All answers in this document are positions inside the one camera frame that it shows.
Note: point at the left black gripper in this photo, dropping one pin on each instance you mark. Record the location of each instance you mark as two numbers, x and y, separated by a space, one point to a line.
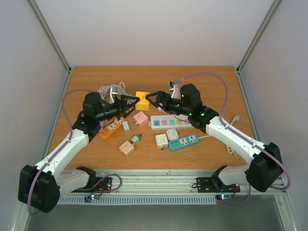
123 104

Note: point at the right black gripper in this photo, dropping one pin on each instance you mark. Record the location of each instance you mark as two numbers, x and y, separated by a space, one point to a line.
162 100

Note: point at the yellow cube socket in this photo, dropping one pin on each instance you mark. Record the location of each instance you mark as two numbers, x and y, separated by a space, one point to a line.
143 104

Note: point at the pink cube socket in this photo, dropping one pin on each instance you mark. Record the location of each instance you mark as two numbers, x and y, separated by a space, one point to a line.
140 119

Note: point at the white cube socket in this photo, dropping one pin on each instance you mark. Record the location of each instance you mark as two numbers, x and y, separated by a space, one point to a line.
161 141

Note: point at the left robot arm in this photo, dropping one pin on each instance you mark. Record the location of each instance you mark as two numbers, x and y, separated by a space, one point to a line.
41 186

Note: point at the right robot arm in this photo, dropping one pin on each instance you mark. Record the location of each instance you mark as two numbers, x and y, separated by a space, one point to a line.
263 161

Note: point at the green plug adapter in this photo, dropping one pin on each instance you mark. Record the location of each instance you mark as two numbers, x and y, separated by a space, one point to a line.
135 139

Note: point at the white usb charger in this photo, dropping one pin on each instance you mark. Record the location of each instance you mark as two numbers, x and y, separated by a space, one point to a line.
126 127

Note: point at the long white power strip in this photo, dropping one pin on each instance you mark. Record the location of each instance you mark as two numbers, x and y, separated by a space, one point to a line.
165 122

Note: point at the orange power strip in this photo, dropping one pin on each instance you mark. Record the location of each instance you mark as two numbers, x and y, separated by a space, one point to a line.
111 129

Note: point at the white round-corner adapter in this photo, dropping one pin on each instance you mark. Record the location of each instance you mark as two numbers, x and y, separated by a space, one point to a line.
172 134

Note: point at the beige cube socket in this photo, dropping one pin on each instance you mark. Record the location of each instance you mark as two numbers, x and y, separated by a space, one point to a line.
127 149

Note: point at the teal power strip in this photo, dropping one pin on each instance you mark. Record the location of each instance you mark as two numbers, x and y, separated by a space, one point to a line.
183 142

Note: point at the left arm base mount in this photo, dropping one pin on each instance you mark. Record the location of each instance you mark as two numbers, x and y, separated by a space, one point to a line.
103 184

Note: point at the slotted cable duct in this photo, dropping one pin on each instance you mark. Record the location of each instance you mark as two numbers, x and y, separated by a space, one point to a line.
139 200

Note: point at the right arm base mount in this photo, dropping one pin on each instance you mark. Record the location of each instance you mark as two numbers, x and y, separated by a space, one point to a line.
207 184

